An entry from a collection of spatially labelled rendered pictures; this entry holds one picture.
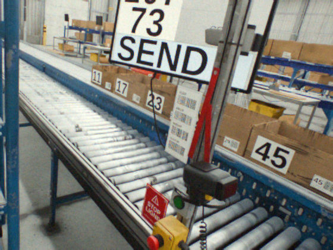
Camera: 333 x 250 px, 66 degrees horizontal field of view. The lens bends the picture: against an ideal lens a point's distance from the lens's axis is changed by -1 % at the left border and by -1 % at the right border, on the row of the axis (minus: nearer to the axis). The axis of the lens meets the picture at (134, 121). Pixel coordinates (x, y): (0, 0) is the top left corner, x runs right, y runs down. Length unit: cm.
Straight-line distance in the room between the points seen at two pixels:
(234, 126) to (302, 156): 31
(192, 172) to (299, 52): 554
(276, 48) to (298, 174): 515
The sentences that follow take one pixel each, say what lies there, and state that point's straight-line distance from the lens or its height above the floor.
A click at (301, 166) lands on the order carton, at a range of 121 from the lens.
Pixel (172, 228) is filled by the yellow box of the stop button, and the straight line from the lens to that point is 75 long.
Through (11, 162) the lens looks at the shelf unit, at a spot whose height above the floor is 105.
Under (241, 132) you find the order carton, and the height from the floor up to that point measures 100.
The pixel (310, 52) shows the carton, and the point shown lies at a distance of 599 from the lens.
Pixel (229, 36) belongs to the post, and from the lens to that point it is 62.
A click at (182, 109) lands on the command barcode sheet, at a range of 69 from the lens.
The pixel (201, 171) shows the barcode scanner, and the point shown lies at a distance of 61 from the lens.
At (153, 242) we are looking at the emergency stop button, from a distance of 73.
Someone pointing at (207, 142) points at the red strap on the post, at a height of 113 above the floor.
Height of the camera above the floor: 135
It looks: 19 degrees down
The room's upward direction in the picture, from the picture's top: 9 degrees clockwise
